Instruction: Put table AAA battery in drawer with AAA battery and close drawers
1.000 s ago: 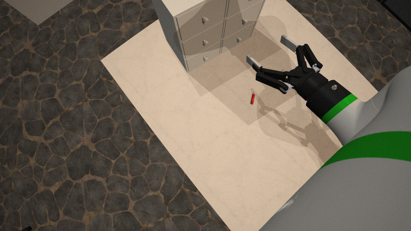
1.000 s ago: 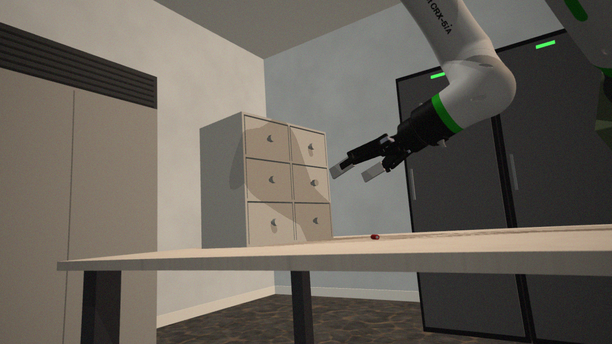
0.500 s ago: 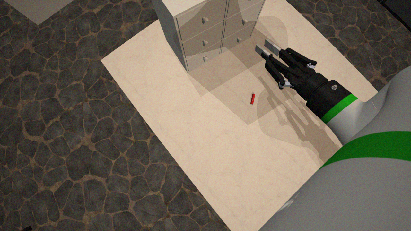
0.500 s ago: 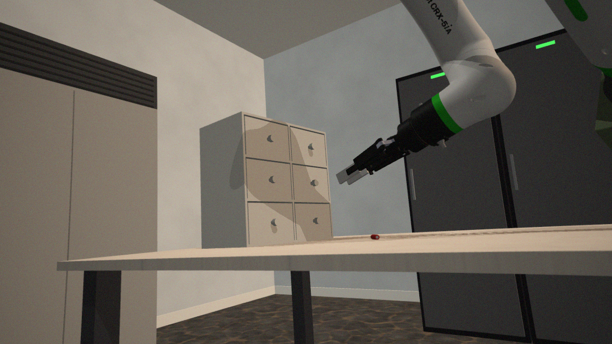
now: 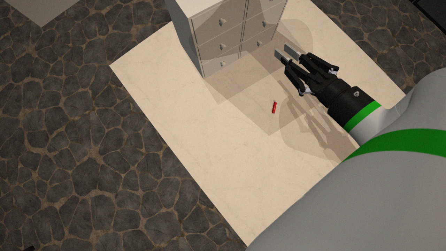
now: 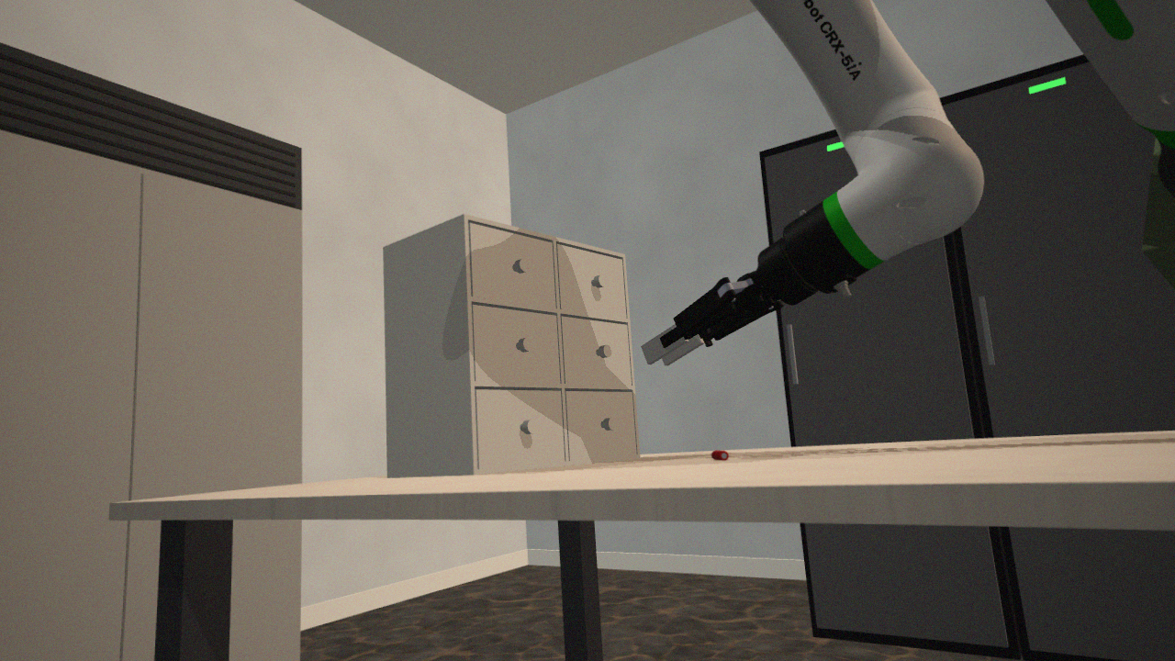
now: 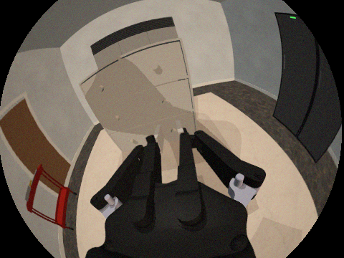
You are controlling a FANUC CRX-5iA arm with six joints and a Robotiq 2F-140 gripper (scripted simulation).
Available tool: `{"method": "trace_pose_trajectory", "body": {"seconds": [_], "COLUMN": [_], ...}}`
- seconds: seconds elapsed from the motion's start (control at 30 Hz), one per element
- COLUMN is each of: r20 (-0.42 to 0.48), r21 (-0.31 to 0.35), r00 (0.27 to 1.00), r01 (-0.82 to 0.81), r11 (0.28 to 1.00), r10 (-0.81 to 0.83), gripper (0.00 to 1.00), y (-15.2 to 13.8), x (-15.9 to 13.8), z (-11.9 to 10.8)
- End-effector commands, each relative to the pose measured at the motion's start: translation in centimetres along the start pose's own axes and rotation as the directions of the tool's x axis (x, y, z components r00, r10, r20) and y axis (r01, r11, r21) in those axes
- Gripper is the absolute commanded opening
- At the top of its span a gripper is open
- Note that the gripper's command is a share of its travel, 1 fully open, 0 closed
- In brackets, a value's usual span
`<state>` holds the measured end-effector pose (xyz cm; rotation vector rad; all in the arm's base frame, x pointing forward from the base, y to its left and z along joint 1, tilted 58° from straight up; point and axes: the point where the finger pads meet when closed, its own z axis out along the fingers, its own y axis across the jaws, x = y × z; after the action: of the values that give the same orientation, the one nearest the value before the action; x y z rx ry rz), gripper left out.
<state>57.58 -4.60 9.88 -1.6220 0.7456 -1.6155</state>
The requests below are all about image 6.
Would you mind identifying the tan drawer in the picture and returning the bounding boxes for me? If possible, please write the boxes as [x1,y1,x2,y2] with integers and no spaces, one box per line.
[468,223,556,308]
[560,316,632,386]
[565,391,637,461]
[472,305,560,384]
[556,244,627,319]
[475,389,565,468]

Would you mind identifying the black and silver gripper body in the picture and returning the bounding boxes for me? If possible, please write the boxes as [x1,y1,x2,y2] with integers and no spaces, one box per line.
[733,238,819,308]

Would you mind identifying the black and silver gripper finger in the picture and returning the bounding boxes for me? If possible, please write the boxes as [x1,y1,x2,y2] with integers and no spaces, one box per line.
[662,298,783,365]
[642,277,765,364]

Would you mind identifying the small grey chest of drawers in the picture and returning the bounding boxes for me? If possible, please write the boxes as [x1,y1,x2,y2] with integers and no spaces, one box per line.
[383,214,642,478]

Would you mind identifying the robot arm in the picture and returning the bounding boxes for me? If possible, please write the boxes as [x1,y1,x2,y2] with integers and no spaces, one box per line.
[748,0,1175,299]

